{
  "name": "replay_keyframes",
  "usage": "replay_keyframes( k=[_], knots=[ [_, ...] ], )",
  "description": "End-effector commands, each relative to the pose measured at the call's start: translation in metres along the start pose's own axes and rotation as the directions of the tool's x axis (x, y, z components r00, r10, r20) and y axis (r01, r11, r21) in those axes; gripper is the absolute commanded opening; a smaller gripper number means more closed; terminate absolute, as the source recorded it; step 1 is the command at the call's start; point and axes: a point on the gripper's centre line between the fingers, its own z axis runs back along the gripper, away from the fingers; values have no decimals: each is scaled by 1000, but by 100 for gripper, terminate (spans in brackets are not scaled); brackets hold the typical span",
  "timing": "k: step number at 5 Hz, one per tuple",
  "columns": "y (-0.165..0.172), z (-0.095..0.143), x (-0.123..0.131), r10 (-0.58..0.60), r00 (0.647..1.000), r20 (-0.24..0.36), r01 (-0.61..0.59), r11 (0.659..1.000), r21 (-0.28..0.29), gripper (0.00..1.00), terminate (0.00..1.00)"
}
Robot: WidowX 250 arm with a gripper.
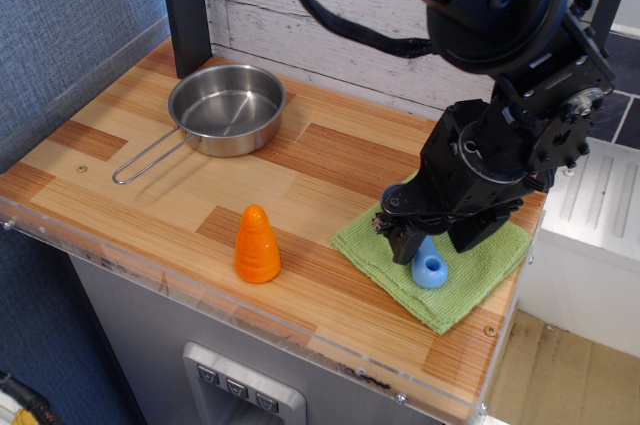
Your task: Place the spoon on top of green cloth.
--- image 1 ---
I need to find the green folded cloth napkin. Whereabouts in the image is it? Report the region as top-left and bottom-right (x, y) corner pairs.
(332, 204), (532, 335)

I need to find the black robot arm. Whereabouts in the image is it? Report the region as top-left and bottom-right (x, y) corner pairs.
(374, 0), (613, 265)

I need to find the orange toy carrot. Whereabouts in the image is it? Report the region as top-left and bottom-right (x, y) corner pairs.
(234, 205), (282, 284)

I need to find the left dark frame post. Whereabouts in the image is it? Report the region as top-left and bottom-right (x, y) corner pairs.
(165, 0), (212, 78)

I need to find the yellow and black object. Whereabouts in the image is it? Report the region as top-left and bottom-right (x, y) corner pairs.
(1, 372), (61, 424)

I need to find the white ribbed box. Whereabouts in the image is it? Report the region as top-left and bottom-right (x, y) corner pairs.
(518, 139), (639, 356)

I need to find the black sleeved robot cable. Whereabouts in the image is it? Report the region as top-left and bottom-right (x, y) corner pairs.
(284, 0), (436, 59)

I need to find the grey toy kitchen cabinet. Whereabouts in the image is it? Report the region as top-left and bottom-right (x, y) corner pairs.
(71, 258), (435, 424)

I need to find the blue and grey toy spoon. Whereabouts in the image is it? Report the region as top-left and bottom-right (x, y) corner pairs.
(411, 236), (449, 289)

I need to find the silver dispenser button panel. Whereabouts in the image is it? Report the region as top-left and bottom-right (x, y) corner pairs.
(183, 342), (307, 424)

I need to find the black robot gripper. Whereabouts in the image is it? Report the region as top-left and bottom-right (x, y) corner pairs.
(374, 98), (533, 265)

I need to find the clear acrylic edge guard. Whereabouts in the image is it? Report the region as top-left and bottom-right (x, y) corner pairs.
(1, 199), (518, 424)

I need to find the small steel saucepan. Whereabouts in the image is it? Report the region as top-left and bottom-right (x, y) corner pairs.
(112, 64), (287, 185)

